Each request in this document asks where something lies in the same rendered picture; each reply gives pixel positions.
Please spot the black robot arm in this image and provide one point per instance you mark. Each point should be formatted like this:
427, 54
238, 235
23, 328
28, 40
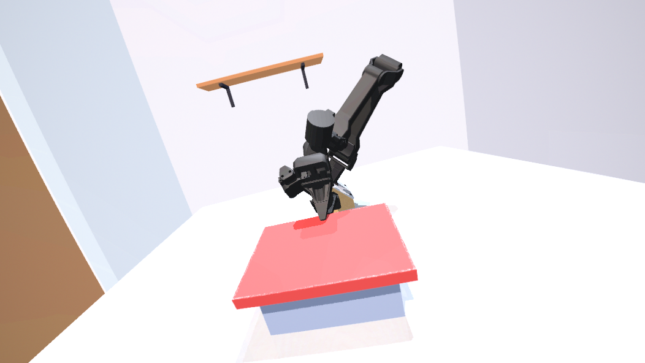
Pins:
340, 132

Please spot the light blue open storage box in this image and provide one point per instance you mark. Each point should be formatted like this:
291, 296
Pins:
334, 310

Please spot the red lid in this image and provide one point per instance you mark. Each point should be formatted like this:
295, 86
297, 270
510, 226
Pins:
350, 251

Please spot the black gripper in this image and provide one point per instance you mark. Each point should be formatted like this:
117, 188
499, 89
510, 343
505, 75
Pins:
319, 183

